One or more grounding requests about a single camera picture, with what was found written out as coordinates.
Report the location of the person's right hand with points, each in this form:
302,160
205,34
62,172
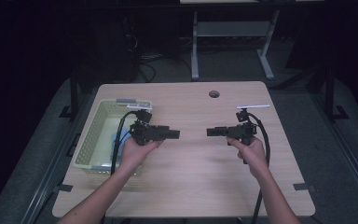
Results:
254,155

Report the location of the person's left hand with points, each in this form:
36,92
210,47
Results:
133,155

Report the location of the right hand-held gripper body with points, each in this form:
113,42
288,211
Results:
244,130

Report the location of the white metal stand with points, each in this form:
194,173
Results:
230,28

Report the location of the pale yellow plastic basket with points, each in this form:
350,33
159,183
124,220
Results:
96,137

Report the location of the dark metal post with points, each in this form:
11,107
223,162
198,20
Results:
329,93
74,93

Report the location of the black floor bracket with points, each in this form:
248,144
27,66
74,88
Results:
65,112
341,113

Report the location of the grey tape strip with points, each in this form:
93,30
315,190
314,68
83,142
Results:
62,188
303,186

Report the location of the plain blue grey glove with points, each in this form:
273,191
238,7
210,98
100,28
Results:
125,135

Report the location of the metal floor rail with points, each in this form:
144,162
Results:
43,186
351,165

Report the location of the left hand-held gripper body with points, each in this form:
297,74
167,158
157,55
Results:
146,132

